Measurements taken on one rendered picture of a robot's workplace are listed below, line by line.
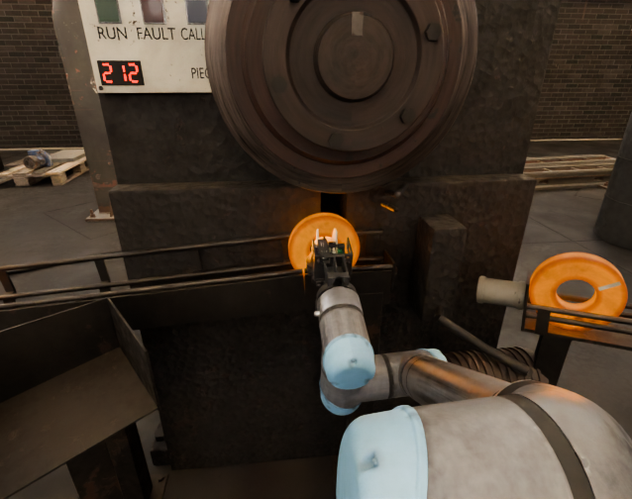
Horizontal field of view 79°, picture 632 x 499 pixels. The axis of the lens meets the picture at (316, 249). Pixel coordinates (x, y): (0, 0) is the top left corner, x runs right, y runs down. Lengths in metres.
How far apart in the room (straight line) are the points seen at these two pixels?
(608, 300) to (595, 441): 0.59
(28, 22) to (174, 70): 6.85
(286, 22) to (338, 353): 0.48
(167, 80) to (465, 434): 0.79
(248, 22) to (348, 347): 0.52
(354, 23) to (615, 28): 8.40
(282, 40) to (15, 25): 7.22
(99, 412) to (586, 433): 0.65
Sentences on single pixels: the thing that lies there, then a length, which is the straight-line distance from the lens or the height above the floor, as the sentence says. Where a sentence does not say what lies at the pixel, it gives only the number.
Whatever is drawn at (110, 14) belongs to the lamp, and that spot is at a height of 1.19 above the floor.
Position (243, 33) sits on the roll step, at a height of 1.15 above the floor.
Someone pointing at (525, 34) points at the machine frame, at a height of 1.17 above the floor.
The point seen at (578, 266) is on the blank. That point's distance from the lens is 0.87.
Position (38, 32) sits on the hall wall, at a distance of 7.64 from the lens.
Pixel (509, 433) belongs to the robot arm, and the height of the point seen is 0.88.
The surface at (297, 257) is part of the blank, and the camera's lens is 0.84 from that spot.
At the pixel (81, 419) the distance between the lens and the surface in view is 0.75.
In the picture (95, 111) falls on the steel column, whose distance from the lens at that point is 3.54.
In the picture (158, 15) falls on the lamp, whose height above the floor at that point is 1.19.
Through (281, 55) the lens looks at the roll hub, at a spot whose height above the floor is 1.12.
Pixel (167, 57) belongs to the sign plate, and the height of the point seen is 1.12.
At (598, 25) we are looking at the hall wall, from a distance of 8.76.
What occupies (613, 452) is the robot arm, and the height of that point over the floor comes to 0.87.
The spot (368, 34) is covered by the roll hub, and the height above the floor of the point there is 1.15.
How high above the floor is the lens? 1.09
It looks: 24 degrees down
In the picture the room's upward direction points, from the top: straight up
